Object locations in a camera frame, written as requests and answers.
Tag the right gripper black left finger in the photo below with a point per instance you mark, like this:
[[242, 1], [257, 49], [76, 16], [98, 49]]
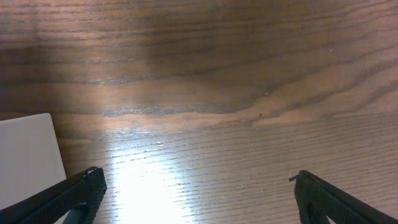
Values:
[[77, 199]]

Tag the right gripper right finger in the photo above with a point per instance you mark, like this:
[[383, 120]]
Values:
[[319, 202]]

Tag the white cardboard box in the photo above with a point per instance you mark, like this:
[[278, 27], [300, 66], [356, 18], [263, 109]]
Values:
[[30, 158]]

